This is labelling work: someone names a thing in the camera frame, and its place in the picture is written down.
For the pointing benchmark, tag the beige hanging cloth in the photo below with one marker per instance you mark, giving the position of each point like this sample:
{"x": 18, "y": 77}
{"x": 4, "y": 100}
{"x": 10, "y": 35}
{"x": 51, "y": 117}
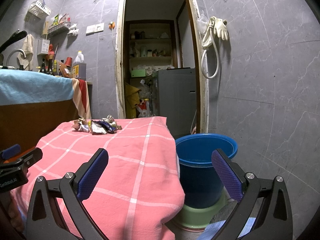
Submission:
{"x": 27, "y": 47}

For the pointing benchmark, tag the red white bag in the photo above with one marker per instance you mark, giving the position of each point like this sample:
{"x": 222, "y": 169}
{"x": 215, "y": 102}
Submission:
{"x": 143, "y": 109}

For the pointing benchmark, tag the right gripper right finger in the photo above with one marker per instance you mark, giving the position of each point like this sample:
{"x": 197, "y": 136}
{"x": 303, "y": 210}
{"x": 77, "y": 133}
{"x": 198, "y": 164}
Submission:
{"x": 263, "y": 209}

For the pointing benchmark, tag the wooden door frame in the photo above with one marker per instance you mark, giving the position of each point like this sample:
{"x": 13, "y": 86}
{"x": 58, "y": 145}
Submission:
{"x": 201, "y": 83}

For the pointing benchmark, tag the yellow sack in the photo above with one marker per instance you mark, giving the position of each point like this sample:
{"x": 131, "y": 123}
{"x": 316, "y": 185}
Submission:
{"x": 131, "y": 100}

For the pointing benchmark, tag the orange wall hook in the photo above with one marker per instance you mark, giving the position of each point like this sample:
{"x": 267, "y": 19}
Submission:
{"x": 111, "y": 25}

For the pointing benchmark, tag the person's left hand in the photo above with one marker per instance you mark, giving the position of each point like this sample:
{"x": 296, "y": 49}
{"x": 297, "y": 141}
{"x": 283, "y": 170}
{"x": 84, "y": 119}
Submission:
{"x": 15, "y": 216}

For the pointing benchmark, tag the large oil jug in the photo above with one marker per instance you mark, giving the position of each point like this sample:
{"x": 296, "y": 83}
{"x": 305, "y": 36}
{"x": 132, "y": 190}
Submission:
{"x": 79, "y": 67}

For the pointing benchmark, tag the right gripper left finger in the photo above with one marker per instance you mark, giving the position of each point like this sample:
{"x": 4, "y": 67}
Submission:
{"x": 45, "y": 219}

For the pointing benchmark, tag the grey washing machine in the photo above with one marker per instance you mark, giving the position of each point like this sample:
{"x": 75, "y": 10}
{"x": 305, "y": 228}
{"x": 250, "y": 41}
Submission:
{"x": 174, "y": 97}

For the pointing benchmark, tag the white wire basket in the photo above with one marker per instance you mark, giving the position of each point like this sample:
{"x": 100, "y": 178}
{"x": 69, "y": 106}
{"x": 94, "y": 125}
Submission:
{"x": 37, "y": 9}

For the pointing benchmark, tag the wall wire shelf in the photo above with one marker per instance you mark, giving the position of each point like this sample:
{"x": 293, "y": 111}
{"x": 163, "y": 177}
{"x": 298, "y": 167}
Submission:
{"x": 60, "y": 28}

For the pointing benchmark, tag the brown paper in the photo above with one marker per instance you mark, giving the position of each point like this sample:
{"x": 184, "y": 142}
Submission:
{"x": 80, "y": 125}

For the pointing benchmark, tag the pink checked tablecloth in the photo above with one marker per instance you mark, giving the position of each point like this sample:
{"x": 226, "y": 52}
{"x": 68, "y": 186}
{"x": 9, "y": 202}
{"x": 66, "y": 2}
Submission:
{"x": 139, "y": 190}

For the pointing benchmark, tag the green box on shelf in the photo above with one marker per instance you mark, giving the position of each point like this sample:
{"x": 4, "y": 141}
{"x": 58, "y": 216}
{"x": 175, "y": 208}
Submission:
{"x": 138, "y": 73}

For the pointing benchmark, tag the dark glass bottle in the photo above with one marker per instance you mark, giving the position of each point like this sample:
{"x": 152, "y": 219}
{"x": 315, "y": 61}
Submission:
{"x": 50, "y": 66}

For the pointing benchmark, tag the wooden storage shelf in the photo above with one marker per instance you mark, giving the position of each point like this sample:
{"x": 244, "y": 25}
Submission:
{"x": 149, "y": 45}

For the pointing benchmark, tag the blue striped towel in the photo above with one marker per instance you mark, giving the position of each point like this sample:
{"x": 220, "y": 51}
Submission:
{"x": 20, "y": 87}

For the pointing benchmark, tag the white wall switch plate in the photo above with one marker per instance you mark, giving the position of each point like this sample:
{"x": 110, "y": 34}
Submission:
{"x": 95, "y": 28}

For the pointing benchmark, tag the green plastic basin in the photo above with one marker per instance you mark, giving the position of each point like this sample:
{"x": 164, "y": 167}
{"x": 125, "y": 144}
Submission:
{"x": 196, "y": 220}

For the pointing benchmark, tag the blue plastic bucket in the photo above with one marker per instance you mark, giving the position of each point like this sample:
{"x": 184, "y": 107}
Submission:
{"x": 200, "y": 182}

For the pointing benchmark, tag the dark blue snack wrapper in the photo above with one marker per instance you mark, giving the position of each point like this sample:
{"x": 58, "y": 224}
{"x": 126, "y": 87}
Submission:
{"x": 107, "y": 127}

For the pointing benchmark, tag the red cup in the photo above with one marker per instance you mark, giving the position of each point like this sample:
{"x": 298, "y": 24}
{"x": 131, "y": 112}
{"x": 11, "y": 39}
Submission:
{"x": 68, "y": 62}

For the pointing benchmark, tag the white rubber gloves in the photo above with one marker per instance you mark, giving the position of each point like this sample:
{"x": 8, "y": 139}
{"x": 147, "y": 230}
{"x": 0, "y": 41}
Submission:
{"x": 216, "y": 27}

